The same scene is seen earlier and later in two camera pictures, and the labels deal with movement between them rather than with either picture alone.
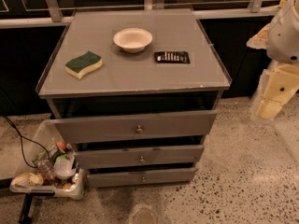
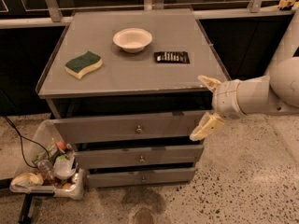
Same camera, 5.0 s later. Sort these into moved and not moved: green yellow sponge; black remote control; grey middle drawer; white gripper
Moved: white gripper
Not moved: green yellow sponge; grey middle drawer; black remote control
